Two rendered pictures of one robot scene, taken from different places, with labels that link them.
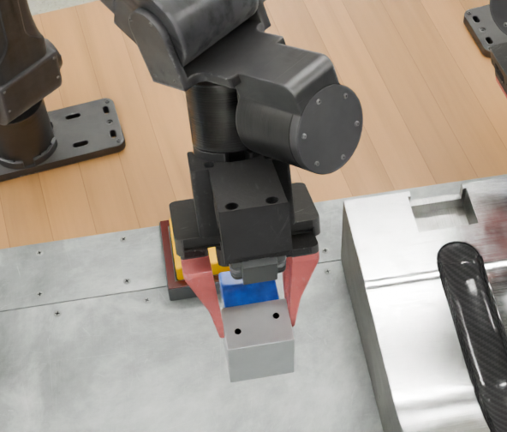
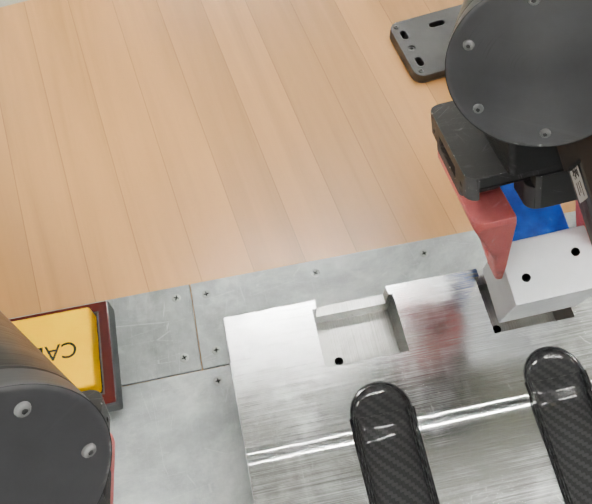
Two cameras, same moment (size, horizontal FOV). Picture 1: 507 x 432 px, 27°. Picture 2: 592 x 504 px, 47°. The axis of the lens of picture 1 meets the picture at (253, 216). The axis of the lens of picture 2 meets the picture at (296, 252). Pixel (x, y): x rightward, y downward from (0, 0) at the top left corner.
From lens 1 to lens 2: 56 cm
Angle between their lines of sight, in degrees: 10
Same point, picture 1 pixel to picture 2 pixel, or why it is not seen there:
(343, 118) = (34, 461)
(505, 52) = (456, 120)
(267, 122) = not seen: outside the picture
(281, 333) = not seen: outside the picture
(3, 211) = not seen: outside the picture
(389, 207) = (285, 328)
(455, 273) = (376, 431)
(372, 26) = (284, 44)
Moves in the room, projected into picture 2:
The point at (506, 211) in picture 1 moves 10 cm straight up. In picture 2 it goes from (447, 330) to (487, 260)
